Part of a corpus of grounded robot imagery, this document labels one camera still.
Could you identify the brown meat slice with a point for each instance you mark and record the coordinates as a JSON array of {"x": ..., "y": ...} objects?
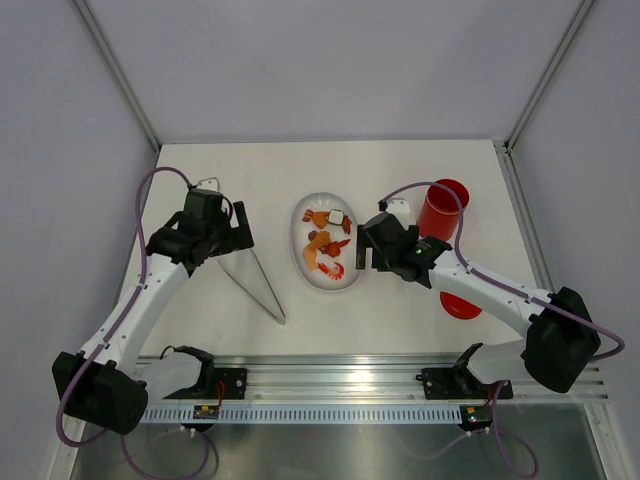
[{"x": 319, "y": 239}]

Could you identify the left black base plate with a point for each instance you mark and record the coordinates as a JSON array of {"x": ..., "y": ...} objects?
[{"x": 229, "y": 382}]

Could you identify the right aluminium frame post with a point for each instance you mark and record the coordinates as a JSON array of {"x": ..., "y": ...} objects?
[{"x": 578, "y": 19}]

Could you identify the metal tongs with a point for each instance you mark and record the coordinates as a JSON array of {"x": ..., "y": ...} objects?
[{"x": 245, "y": 270}]

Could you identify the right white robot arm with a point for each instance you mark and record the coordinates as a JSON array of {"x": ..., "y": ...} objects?
[{"x": 556, "y": 338}]

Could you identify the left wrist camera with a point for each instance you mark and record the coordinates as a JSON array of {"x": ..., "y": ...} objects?
[{"x": 210, "y": 183}]

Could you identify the left aluminium frame post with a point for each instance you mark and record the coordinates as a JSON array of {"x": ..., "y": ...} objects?
[{"x": 107, "y": 54}]

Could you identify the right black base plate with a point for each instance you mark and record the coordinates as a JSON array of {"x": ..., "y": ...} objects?
[{"x": 449, "y": 383}]

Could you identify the white slotted cable duct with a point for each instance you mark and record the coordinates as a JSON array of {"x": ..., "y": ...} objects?
[{"x": 315, "y": 414}]

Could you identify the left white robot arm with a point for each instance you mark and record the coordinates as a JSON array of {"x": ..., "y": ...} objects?
[{"x": 102, "y": 383}]

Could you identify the aluminium frame post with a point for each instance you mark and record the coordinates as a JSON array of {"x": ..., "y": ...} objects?
[
  {"x": 107, "y": 54},
  {"x": 578, "y": 19}
]

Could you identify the red cylindrical container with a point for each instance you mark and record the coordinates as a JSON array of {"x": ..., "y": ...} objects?
[{"x": 439, "y": 215}]

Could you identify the white sushi roll piece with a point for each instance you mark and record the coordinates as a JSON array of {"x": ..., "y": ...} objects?
[{"x": 336, "y": 217}]

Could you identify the aluminium mounting rail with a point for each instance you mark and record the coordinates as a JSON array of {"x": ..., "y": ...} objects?
[{"x": 379, "y": 378}]

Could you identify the brown fried shrimp piece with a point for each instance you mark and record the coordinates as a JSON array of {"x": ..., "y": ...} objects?
[{"x": 346, "y": 224}]

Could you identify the red carrot fan slice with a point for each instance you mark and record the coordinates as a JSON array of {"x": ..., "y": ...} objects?
[{"x": 333, "y": 249}]

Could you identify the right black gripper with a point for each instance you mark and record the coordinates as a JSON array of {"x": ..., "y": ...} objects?
[{"x": 364, "y": 242}]

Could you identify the white oval plate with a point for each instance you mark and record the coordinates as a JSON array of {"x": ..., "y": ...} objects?
[{"x": 298, "y": 240}]

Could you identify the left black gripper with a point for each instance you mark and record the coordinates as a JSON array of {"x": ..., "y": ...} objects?
[{"x": 237, "y": 237}]

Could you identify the red shrimp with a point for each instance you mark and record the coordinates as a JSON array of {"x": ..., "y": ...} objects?
[{"x": 334, "y": 272}]

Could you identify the red round lid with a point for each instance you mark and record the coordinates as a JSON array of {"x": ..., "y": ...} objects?
[{"x": 458, "y": 307}]

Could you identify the pale orange salmon piece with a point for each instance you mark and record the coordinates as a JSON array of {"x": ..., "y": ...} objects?
[{"x": 310, "y": 254}]

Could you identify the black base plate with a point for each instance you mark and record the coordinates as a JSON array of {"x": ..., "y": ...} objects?
[
  {"x": 229, "y": 382},
  {"x": 449, "y": 383}
]

